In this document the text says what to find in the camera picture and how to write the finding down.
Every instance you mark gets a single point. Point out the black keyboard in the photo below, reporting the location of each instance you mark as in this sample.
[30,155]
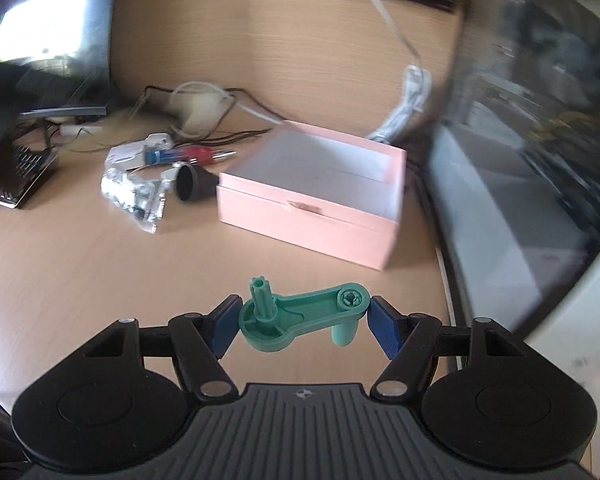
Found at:
[33,168]

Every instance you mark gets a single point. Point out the green plastic crank handle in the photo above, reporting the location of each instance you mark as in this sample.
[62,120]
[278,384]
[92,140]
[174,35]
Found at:
[271,322]

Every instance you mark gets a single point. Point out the right computer monitor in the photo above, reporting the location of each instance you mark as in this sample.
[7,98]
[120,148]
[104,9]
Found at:
[513,172]

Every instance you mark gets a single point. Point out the computer monitor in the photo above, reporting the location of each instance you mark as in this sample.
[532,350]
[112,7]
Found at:
[513,172]
[55,55]

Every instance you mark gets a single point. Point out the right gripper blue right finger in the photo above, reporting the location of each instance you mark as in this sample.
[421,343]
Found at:
[388,325]

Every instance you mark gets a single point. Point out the black rubber funnel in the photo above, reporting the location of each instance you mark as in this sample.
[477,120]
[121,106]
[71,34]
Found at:
[193,183]

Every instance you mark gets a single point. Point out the pink open cardboard box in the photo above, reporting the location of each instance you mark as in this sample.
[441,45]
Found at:
[320,189]

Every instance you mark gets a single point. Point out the clear bag of screws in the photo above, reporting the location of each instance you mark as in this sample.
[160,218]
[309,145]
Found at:
[142,199]

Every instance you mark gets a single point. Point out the left computer monitor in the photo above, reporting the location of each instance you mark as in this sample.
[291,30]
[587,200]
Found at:
[55,55]

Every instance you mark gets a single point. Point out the white boxy power adapter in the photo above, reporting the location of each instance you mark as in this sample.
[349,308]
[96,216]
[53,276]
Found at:
[126,156]

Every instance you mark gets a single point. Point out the red blue toothpaste tube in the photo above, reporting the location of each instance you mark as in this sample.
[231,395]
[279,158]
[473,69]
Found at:
[197,155]

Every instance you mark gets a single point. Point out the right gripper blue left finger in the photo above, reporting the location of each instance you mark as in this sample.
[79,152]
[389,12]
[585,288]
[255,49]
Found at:
[221,325]

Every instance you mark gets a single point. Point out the white power strip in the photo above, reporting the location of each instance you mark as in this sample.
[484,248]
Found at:
[72,131]

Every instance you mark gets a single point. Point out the white round travel plug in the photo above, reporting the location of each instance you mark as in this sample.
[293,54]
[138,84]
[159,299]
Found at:
[159,141]

